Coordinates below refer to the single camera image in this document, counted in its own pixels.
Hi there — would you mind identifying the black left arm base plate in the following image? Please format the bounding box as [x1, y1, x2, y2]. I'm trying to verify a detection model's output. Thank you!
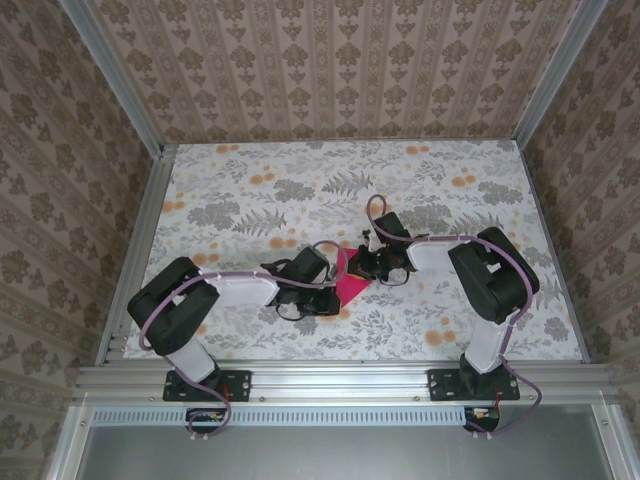
[163, 368, 252, 403]

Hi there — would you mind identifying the aluminium table side rail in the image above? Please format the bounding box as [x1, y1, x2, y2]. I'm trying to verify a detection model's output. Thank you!
[94, 144, 176, 366]

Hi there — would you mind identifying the aluminium panel frame bar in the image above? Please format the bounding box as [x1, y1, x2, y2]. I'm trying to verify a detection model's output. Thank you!
[47, 404, 94, 480]
[589, 403, 634, 480]

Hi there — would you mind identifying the aluminium frame cross rail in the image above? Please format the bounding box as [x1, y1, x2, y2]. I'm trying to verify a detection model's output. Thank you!
[72, 363, 621, 405]

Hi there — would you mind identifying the black power connector module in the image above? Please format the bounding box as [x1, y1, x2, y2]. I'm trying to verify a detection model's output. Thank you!
[462, 405, 501, 434]

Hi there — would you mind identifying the grey slotted cable duct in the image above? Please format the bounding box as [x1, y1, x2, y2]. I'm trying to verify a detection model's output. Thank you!
[92, 405, 501, 426]

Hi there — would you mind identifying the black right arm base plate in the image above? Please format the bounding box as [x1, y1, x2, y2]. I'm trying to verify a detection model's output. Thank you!
[428, 368, 521, 403]

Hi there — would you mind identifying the grey metal sheet panel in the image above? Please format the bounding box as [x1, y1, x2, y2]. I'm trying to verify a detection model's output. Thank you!
[74, 424, 616, 480]

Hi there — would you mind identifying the aluminium frame post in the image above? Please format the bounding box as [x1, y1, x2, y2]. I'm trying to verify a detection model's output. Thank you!
[512, 0, 601, 144]
[62, 0, 166, 156]

